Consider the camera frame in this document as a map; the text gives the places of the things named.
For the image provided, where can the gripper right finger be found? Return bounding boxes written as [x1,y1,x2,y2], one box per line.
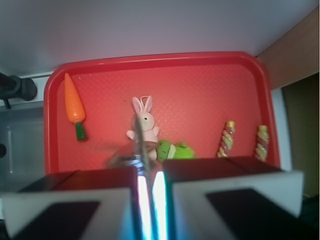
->
[163,157,305,240]

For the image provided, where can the grey sink basin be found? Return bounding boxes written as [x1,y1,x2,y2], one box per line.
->
[0,105,45,194]

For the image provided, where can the red plastic tray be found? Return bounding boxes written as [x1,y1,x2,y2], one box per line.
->
[44,52,280,174]

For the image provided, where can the green plush toy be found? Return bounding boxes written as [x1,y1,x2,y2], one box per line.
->
[156,140,196,162]

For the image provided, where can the orange plastic carrot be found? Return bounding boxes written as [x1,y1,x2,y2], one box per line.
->
[64,73,88,141]

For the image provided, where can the brown cardboard panel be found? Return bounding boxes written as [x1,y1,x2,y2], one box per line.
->
[282,73,320,197]

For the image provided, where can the multicolour twisted rope toy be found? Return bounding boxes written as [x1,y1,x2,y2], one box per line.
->
[216,120,270,162]

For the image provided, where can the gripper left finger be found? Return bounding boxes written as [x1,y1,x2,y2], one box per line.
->
[2,167,140,240]

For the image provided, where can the silver keys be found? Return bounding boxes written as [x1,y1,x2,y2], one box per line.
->
[104,114,161,176]

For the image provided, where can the pink plush bunny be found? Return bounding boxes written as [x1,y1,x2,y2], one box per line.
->
[125,95,160,161]

